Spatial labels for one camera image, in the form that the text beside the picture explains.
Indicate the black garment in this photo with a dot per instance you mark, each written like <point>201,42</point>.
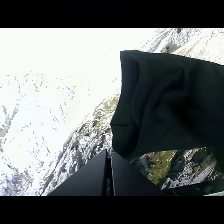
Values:
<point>173,106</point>

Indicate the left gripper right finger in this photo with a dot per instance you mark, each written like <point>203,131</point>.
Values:
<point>130,180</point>

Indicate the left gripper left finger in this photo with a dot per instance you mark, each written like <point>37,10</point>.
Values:
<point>90,180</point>

